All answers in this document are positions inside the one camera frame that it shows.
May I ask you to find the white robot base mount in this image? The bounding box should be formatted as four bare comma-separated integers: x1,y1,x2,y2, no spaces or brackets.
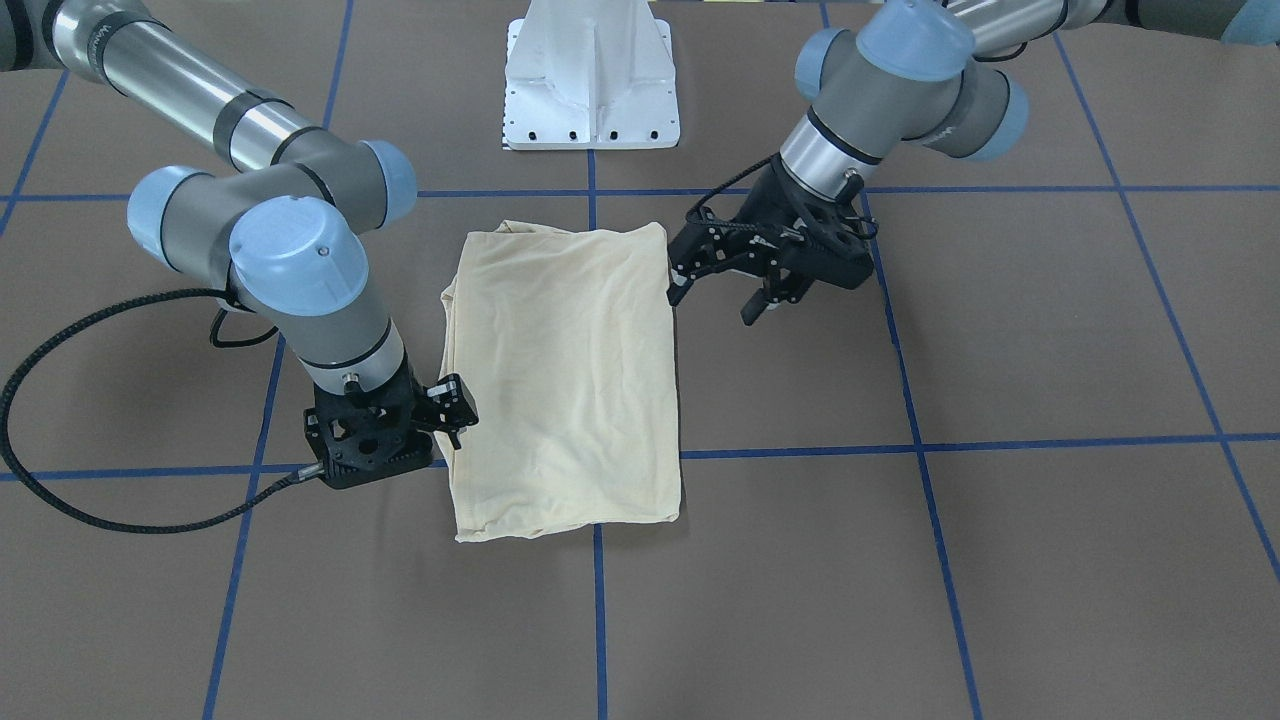
502,1,681,151

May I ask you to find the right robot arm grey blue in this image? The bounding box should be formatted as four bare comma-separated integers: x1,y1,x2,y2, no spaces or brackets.
3,1,477,489

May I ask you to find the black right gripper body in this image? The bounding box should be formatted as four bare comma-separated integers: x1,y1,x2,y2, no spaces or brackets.
303,365,435,489

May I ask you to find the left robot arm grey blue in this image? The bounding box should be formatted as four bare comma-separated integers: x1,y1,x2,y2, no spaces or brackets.
667,1,1277,325

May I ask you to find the cream long-sleeve printed shirt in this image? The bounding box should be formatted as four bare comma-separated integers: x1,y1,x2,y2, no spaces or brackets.
440,220,682,543

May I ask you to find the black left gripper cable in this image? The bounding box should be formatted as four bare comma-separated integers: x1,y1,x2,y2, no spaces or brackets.
686,152,781,225

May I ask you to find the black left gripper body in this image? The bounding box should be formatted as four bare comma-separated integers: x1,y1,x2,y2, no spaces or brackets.
700,155,877,290

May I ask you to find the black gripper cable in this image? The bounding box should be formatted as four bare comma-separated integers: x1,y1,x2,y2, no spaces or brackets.
686,152,781,225
0,288,326,536

